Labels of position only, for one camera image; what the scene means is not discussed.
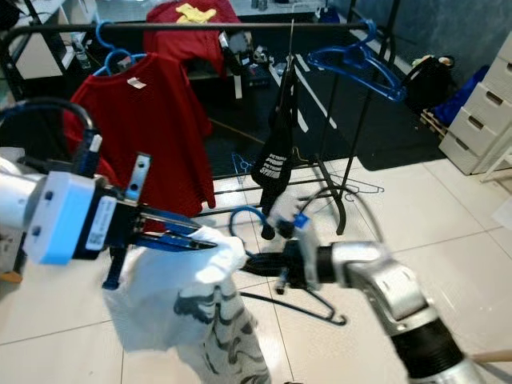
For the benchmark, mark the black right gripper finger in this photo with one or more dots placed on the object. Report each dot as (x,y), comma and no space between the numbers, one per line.
(262,259)
(262,271)

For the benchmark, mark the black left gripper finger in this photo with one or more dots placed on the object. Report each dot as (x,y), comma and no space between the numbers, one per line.
(176,245)
(164,224)

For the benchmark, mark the white patterned shirt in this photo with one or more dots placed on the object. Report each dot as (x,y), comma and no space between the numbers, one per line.
(160,304)

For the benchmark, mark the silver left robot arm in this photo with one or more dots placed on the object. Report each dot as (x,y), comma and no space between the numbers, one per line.
(20,192)

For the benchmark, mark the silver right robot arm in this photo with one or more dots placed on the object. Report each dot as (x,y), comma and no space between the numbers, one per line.
(392,288)

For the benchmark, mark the red t-shirt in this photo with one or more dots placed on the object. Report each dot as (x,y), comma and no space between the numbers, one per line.
(144,128)

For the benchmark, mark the black garment with white print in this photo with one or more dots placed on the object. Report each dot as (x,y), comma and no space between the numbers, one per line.
(276,160)

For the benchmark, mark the black floor carpet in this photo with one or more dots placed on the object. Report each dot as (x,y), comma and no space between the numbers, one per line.
(392,144)

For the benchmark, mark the red cloth cover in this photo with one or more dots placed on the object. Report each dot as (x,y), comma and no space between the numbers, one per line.
(200,48)

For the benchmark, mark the white shelf unit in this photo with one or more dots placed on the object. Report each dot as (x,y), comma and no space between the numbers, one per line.
(48,48)

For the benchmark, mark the wooden pallet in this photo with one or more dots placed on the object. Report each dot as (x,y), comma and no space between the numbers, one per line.
(432,122)

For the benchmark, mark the yellow cloth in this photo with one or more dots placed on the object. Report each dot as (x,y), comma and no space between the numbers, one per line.
(196,14)

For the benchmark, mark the black metal clothes rack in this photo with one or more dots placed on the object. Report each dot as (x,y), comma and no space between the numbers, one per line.
(248,26)

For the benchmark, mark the silver metal garment hook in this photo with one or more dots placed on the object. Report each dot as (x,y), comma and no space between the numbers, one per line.
(290,44)

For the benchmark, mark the black bag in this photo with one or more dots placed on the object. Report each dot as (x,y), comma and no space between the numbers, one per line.
(428,84)

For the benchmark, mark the white drawer cabinet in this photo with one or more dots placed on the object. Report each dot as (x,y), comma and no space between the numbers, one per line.
(480,120)

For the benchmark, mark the blue bag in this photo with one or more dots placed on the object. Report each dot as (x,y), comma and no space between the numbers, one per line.
(464,96)

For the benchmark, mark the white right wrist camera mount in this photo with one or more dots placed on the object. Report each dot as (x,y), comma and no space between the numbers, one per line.
(288,214)

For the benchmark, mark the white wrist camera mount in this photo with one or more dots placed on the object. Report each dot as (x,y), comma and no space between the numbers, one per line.
(288,214)
(64,216)

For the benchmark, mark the silver metal bracket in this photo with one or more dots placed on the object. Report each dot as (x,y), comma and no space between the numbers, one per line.
(138,178)

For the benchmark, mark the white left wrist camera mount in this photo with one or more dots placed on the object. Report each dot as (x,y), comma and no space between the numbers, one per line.
(64,216)

